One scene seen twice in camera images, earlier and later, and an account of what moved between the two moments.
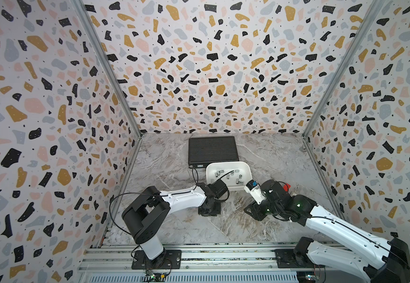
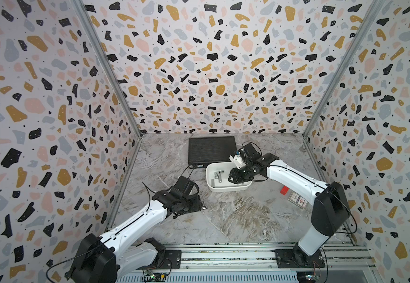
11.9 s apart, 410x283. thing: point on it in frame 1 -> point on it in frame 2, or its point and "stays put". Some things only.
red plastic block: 285,187 stays put
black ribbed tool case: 202,150 stays put
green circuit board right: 310,277 stays put
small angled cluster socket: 218,173 stays put
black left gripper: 204,213 -> 197,205
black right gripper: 254,211 -> 234,178
